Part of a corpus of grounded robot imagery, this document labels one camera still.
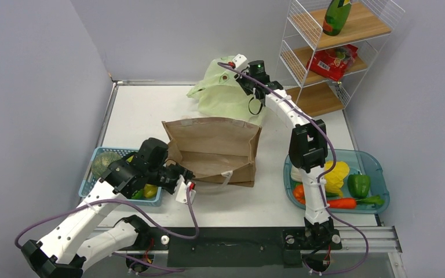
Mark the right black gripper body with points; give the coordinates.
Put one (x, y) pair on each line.
(246, 83)

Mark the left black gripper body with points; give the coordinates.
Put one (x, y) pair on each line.
(168, 176)

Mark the green plastic grocery bag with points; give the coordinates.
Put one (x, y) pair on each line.
(218, 94)

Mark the brown jute tote bag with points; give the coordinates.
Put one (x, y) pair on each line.
(217, 150)

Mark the red snack bag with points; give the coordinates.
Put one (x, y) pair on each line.
(333, 63)

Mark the orange mini pumpkin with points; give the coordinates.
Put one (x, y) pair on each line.
(299, 194)

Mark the green glass bottle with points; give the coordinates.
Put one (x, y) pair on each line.
(336, 16)

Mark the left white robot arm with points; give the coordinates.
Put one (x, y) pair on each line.
(70, 249)

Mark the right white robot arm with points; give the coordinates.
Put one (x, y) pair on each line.
(308, 149)

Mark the yellow green pear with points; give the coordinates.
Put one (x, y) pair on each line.
(150, 191)

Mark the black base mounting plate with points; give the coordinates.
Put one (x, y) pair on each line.
(238, 247)

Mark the light blue plastic basket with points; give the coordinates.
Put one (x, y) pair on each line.
(89, 180)

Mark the yellow napa cabbage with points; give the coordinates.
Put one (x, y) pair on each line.
(334, 179)

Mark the teal plastic tray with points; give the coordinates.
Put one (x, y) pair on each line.
(359, 163)

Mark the green bell pepper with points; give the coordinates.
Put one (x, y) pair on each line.
(359, 185)

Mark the red chili pepper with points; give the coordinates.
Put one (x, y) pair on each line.
(342, 203)

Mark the green leafy vegetable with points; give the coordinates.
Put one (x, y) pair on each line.
(371, 200)

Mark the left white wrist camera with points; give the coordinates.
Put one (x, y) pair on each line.
(185, 192)

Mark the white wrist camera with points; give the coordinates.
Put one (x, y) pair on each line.
(239, 60)
(185, 192)

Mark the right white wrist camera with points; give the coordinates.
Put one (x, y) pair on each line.
(239, 60)

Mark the white wire wooden shelf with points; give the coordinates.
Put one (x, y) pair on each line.
(329, 46)

